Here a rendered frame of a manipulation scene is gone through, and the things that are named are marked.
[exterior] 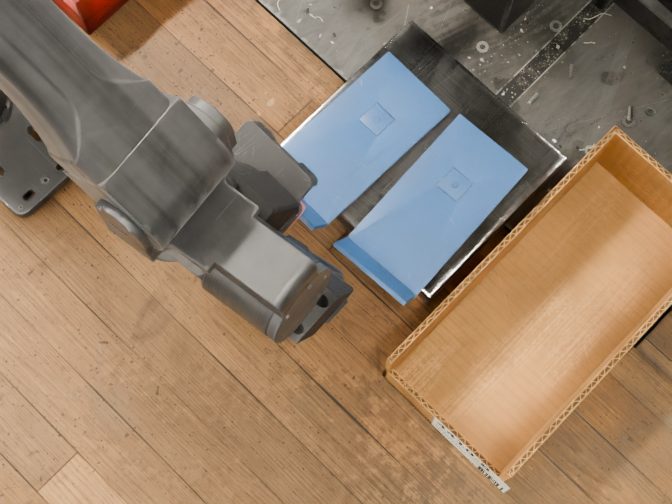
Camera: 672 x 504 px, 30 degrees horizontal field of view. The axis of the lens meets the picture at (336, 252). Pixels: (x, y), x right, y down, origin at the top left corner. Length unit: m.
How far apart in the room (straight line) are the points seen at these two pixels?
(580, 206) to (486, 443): 0.20
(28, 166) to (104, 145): 0.34
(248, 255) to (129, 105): 0.12
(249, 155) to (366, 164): 0.14
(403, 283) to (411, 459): 0.13
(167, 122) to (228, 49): 0.36
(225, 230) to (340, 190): 0.24
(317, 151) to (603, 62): 0.25
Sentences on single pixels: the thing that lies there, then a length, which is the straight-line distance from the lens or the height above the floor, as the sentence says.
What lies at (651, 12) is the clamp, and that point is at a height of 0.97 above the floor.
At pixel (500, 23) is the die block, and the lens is 1.05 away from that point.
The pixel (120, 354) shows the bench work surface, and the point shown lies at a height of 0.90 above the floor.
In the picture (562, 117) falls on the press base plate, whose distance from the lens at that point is 1.04.
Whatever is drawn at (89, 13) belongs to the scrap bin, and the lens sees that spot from 1.04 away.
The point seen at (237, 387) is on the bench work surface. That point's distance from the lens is 0.97.
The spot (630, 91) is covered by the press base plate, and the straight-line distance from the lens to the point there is 1.06.
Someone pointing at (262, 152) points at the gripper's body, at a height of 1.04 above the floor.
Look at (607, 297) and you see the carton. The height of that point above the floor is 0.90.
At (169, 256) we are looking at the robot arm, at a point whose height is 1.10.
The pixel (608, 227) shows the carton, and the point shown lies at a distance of 1.01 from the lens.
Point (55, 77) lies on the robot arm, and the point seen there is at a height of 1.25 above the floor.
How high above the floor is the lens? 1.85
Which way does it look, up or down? 75 degrees down
